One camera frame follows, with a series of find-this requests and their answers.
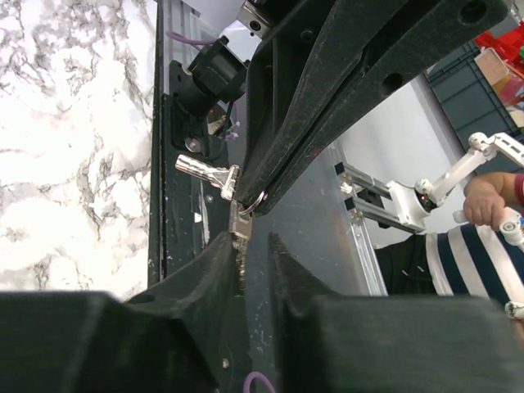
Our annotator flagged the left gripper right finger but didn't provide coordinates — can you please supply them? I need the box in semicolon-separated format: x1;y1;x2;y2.
269;234;523;392

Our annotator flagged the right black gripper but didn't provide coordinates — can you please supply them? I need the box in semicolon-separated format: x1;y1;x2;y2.
237;0;509;215

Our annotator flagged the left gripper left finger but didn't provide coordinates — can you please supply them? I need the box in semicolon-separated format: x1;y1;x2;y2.
1;233;235;392

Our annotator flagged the silver key bunch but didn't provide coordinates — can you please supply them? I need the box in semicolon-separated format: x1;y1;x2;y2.
175;155;267;296

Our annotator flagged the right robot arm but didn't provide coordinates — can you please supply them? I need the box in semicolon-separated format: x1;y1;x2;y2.
177;1;510;215

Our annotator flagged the operator bare hand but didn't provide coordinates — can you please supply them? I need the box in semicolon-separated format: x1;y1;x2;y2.
463;172;520;231

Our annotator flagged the dark plastic storage crate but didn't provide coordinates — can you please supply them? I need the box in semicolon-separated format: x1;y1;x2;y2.
426;41;523;147

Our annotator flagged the operator striped shirt torso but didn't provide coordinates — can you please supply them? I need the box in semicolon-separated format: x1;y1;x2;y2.
376;224;523;306

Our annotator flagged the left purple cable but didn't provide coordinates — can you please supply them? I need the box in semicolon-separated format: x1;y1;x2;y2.
243;371;276;393

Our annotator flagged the aluminium frame profile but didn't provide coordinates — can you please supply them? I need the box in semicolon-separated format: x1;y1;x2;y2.
328;141;425;296

